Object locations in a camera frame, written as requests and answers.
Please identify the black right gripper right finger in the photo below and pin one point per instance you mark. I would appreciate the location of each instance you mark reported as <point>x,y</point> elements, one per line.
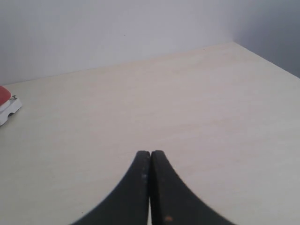
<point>172,202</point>

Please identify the red dome push button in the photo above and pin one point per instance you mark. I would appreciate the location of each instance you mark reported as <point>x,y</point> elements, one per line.
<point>9,104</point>

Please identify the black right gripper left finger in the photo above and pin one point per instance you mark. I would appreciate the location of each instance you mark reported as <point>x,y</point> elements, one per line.
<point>128,203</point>

